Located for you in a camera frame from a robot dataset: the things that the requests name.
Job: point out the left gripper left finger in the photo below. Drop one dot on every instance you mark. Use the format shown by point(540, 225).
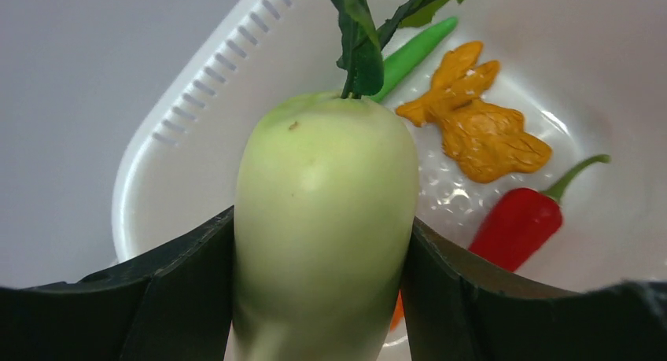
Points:
point(170, 303)

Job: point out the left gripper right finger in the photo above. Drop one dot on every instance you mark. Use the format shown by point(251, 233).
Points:
point(461, 307)

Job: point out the small orange pumpkin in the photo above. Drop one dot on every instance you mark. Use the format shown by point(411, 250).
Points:
point(398, 314)

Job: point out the white radish with leaves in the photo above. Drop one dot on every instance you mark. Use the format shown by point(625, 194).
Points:
point(325, 201)

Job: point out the red bell pepper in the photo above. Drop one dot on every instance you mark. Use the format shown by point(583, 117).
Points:
point(523, 219)

